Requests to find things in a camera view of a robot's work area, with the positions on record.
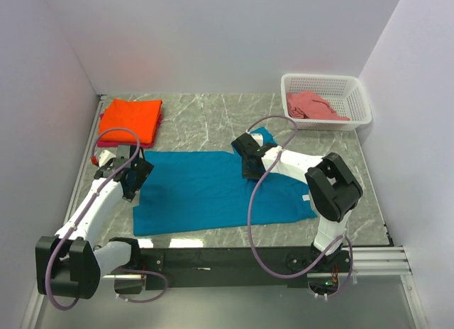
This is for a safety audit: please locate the blue t shirt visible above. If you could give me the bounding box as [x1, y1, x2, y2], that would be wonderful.
[132, 126, 319, 237]

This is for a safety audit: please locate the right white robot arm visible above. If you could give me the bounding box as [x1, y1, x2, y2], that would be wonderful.
[232, 133, 363, 272]

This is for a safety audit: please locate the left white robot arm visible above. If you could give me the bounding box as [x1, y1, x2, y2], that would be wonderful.
[35, 145, 153, 299]

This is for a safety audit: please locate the folded magenta t shirt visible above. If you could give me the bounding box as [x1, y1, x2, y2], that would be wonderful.
[96, 113, 164, 149]

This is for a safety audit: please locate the folded orange t shirt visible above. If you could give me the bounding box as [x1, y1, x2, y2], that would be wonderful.
[99, 99, 162, 146]

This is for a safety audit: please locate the pink t shirt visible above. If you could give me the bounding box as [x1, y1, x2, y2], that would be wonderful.
[286, 91, 350, 121]

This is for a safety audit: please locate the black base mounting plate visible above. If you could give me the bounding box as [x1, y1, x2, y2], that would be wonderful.
[99, 245, 353, 295]

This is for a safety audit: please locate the white plastic basket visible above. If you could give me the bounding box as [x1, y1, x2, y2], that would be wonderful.
[280, 74, 372, 131]

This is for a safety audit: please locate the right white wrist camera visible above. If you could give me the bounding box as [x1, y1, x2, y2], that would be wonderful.
[249, 133, 264, 147]

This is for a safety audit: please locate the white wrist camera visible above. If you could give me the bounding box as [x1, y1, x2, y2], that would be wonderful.
[91, 150, 116, 167]
[249, 133, 264, 147]

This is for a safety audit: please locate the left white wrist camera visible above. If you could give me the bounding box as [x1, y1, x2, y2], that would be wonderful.
[91, 150, 116, 167]

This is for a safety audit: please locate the aluminium frame rail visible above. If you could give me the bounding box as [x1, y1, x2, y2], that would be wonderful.
[21, 245, 413, 329]

